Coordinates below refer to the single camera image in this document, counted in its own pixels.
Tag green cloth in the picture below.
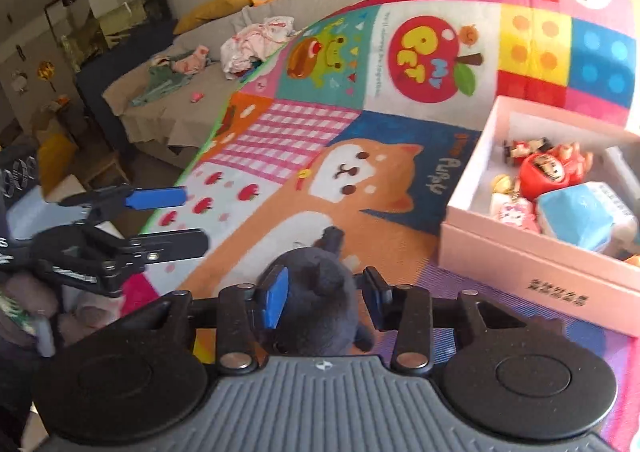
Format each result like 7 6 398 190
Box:
131 67 194 108

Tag blue white packet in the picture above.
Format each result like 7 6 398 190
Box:
535 181 639 253

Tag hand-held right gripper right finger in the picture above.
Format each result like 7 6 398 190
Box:
361 266 566 376

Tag pink doll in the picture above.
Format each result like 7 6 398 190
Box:
152 44 211 76

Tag red toy figure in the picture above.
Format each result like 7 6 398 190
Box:
517 142 594 201

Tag colourful printed play mat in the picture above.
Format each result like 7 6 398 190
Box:
117 0 640 452

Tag pink white clothes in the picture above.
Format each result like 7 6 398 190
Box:
220 16 297 81

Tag person's left hand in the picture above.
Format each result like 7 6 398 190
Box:
0 273 124 333

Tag beige sofa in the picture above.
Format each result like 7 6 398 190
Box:
102 0 381 168

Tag black plush toy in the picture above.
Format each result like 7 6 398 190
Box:
257 226 375 356

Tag wooden stool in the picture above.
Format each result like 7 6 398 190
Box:
80 147 132 188

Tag yellow pillow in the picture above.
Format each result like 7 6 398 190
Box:
172 0 251 36

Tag pink white cat keychain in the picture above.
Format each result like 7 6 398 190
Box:
491 193 541 233

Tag yellow bag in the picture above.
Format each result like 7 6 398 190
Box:
37 132 79 193

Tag pink cardboard box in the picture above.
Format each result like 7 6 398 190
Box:
439 94 640 336

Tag small beige doll figurine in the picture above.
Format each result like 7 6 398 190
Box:
491 174 521 198

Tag black red keychain figurine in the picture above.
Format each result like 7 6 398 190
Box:
502 138 553 166

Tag black framed glass tank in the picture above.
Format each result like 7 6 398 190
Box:
44 0 176 74

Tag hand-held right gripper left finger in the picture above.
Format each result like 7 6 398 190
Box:
122 264 291 376

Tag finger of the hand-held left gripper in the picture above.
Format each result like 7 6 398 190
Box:
57 184 189 214
82 227 210 266

